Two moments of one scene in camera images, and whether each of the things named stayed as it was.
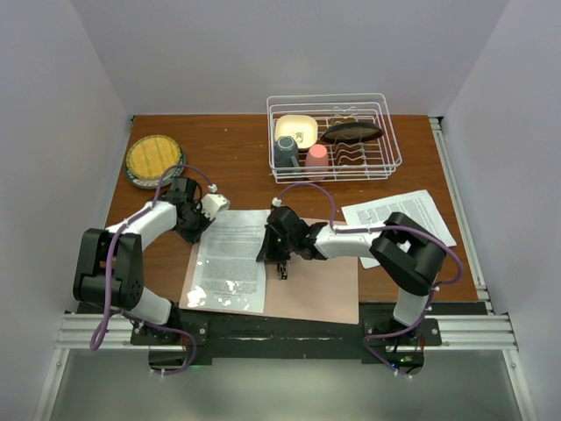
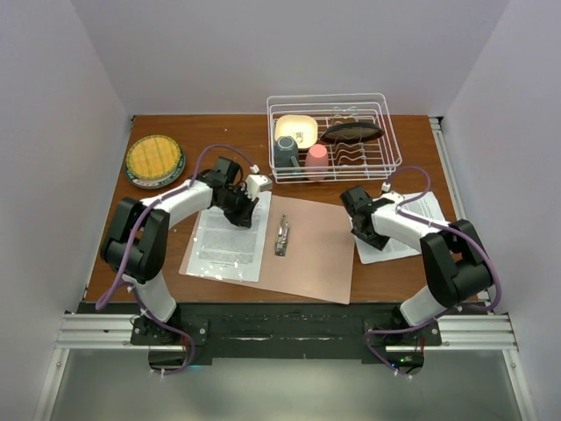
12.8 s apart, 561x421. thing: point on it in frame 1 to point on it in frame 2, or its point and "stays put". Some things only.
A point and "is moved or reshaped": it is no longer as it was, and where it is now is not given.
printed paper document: [226, 272] is moved or reshaped
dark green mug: [286, 153] stays put
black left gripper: [193, 237] to [244, 217]
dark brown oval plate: [351, 132] stays put
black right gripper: [267, 254] to [377, 241]
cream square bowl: [303, 128] stays put
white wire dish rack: [333, 137] stays put
